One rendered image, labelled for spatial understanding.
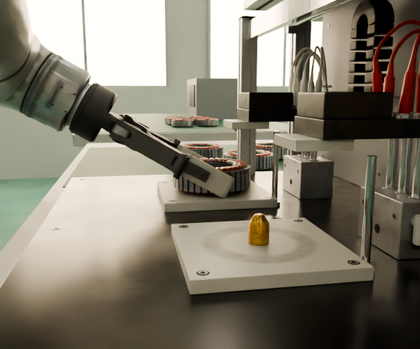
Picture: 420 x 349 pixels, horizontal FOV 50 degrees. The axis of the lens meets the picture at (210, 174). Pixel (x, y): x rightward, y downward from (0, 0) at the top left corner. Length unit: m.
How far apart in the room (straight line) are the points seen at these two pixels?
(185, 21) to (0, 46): 4.77
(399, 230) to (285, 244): 0.10
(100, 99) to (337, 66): 0.44
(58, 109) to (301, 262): 0.36
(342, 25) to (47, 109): 0.51
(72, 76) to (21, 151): 4.68
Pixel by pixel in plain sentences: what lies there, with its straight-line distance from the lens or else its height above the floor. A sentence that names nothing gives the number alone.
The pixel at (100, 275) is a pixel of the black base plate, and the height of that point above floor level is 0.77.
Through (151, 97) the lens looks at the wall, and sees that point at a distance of 5.12.
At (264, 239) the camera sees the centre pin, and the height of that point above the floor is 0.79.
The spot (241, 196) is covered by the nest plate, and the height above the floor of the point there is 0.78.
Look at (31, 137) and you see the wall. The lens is 5.24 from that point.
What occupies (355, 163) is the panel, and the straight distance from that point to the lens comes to 0.78.
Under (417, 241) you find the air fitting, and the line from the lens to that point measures 0.44.
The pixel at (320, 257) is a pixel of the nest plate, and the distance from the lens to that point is 0.40.
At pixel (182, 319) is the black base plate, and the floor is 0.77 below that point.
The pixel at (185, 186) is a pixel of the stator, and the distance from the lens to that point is 0.62.
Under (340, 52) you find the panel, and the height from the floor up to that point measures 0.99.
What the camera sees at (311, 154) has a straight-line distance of 0.67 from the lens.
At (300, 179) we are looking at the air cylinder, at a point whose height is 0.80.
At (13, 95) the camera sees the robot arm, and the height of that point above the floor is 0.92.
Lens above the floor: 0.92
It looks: 10 degrees down
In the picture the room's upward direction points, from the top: straight up
